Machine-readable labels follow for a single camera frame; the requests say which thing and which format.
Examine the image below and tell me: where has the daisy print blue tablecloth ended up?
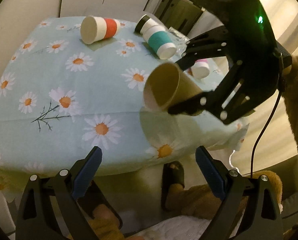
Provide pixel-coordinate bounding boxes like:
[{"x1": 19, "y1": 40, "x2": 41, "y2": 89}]
[{"x1": 0, "y1": 17, "x2": 248, "y2": 202}]

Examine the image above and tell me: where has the teal banded paper cup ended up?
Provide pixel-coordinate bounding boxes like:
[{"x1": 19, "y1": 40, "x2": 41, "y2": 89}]
[{"x1": 142, "y1": 25, "x2": 177, "y2": 60}]

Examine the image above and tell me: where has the black cable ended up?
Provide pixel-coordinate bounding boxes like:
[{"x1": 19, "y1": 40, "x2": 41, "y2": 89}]
[{"x1": 250, "y1": 52, "x2": 285, "y2": 178}]

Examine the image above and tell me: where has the pink banded paper cup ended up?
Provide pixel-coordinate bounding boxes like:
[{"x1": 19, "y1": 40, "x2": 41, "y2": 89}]
[{"x1": 191, "y1": 59, "x2": 210, "y2": 79}]

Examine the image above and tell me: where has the black and white cup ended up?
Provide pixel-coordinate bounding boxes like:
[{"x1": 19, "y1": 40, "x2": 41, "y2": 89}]
[{"x1": 134, "y1": 14, "x2": 159, "y2": 34}]

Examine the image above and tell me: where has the brown paper cup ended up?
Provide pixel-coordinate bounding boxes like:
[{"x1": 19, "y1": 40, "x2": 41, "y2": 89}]
[{"x1": 143, "y1": 63, "x2": 202, "y2": 112}]

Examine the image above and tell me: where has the black slipper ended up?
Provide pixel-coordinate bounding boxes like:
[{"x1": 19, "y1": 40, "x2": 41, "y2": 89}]
[{"x1": 160, "y1": 161, "x2": 185, "y2": 211}]

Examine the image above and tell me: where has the red banded paper cup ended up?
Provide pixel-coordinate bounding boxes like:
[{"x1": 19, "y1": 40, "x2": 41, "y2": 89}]
[{"x1": 80, "y1": 16, "x2": 121, "y2": 44}]

